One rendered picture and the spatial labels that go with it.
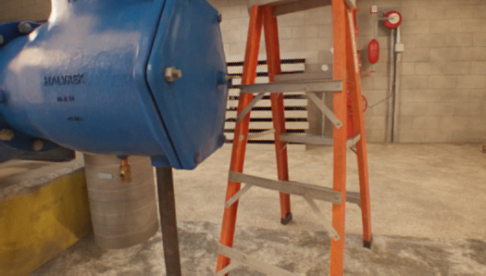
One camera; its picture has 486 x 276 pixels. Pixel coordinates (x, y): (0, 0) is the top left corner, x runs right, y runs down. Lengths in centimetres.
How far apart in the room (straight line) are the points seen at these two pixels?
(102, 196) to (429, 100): 425
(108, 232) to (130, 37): 110
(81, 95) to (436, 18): 447
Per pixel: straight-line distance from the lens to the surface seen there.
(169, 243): 102
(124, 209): 143
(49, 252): 161
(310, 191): 79
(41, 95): 85
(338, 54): 80
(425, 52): 445
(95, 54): 71
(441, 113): 455
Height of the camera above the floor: 79
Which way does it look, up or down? 7 degrees down
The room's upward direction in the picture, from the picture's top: 1 degrees counter-clockwise
